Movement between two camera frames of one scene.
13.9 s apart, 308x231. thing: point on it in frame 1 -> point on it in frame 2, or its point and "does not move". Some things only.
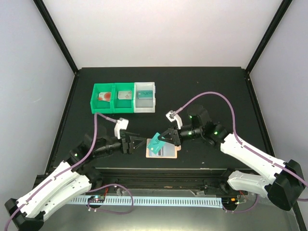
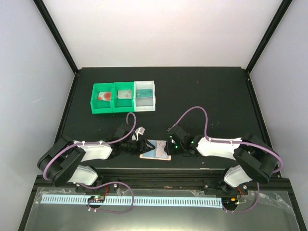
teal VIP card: [155, 144] -> [144, 93]
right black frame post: [283, 9] does not move
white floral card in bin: [124, 95] does not move
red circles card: [105, 96] does not move
